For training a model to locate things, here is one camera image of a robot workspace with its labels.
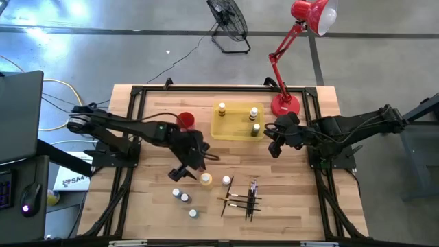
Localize silver aluminium bracket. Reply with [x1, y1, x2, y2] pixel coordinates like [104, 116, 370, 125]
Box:
[108, 239, 148, 247]
[300, 240, 340, 247]

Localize black keyboard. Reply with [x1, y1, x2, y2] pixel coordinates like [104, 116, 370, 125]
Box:
[0, 169, 14, 211]

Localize yellow translucent plastic tray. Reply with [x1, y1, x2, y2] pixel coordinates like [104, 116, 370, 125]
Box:
[210, 100, 265, 142]

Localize red-orange plastic cup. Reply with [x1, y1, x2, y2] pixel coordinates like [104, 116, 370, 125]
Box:
[176, 111, 196, 133]

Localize black computer mouse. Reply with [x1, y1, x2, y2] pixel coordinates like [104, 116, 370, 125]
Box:
[19, 181, 43, 219]

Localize dark grey monitor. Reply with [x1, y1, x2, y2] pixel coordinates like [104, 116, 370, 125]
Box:
[0, 70, 45, 165]

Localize white cardboard box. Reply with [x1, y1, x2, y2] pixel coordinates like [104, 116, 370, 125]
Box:
[53, 150, 93, 192]

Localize yellow round object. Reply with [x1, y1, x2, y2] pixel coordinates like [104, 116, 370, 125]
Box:
[47, 189, 61, 207]

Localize yellow floor cable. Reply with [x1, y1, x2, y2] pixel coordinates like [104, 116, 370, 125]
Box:
[0, 54, 84, 132]

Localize black fan power cord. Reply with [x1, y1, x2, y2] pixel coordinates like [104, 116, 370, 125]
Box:
[146, 22, 220, 85]

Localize black left camera cable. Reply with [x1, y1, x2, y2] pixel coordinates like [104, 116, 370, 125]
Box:
[202, 150, 221, 162]

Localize brush golden bristles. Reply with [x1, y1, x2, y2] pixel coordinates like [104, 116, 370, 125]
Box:
[216, 196, 261, 205]

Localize dark grey desk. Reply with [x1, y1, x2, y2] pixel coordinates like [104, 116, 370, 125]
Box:
[0, 154, 51, 245]

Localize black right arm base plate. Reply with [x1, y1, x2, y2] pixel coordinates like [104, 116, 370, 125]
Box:
[307, 143, 357, 171]

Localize red desk lamp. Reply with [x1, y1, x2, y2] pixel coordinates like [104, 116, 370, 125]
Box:
[268, 0, 340, 118]

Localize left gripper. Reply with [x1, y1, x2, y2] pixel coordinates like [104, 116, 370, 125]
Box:
[167, 127, 211, 183]

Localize black-bristle brush silver ferrule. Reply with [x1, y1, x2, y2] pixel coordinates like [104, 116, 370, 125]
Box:
[228, 203, 262, 212]

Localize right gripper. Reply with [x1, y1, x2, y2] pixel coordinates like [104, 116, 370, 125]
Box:
[268, 111, 303, 159]

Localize white floor cable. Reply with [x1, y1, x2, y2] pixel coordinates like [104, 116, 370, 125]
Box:
[50, 139, 95, 147]

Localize grey side table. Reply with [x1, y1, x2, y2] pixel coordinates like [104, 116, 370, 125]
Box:
[399, 93, 439, 203]

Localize black aluminium table frame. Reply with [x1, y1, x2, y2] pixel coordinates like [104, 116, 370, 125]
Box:
[77, 84, 370, 247]

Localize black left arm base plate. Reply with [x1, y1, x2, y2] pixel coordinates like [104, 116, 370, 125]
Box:
[91, 139, 142, 169]

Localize black floor fan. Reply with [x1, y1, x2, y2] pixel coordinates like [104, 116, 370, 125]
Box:
[206, 0, 252, 55]

